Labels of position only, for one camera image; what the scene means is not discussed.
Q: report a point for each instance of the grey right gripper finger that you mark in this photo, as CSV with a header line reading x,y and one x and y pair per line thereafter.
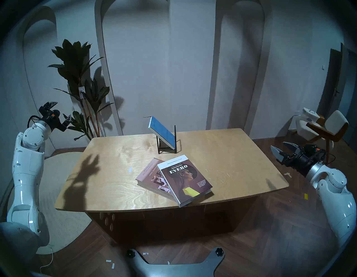
x,y
291,146
277,154

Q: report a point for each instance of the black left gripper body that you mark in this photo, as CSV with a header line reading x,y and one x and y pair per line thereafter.
x,y
52,117

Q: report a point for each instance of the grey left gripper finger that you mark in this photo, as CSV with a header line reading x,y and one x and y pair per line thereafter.
x,y
67,121
49,105

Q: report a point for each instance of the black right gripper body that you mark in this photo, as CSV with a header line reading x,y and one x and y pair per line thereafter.
x,y
305,159

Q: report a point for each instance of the large brown HOMES book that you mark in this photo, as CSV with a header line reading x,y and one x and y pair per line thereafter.
x,y
146,174

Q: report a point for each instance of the blue cover book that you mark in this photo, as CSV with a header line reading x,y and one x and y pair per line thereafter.
x,y
163,132

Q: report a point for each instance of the dark book with yellow mark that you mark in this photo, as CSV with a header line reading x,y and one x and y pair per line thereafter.
x,y
184,181

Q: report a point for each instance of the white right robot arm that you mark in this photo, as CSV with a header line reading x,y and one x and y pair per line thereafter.
x,y
334,195

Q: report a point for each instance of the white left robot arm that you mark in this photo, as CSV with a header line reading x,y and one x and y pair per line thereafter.
x,y
28,173

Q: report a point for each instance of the white plant tag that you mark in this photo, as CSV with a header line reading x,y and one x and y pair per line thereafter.
x,y
82,92

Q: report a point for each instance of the white plastic device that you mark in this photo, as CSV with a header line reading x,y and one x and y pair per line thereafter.
x,y
310,114

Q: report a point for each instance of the wooden table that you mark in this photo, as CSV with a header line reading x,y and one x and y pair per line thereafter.
x,y
237,159

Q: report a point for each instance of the wooden armchair with white cushions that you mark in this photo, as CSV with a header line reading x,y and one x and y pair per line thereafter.
x,y
336,123

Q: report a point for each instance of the dark green potted plant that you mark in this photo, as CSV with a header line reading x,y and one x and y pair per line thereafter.
x,y
75,64

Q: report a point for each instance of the grey door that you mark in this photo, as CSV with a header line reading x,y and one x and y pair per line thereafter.
x,y
334,83

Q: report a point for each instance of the round cream rug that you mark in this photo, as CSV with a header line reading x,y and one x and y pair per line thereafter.
x,y
64,223

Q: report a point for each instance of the black knob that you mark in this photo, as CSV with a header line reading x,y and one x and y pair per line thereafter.
x,y
130,253
219,252

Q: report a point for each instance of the grey metal base plate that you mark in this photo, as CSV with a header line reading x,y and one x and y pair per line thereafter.
x,y
173,269

